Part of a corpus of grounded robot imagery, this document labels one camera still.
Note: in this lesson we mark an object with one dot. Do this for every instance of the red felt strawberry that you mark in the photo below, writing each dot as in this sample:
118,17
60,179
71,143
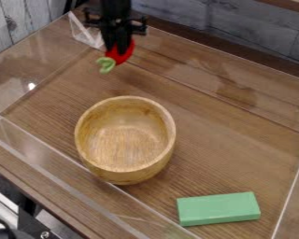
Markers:
114,58

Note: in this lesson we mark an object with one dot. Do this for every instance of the wooden bowl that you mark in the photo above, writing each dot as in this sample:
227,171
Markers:
124,138

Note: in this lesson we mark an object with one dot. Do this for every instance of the green rectangular block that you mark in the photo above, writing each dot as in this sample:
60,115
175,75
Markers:
222,208

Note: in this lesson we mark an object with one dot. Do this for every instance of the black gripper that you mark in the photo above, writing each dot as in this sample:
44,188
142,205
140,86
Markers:
114,12

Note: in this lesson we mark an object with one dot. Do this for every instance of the clear acrylic enclosure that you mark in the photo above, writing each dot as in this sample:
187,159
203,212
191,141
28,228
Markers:
237,112

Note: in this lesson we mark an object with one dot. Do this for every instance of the black metal bracket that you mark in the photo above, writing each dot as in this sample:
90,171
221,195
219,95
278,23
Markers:
31,227

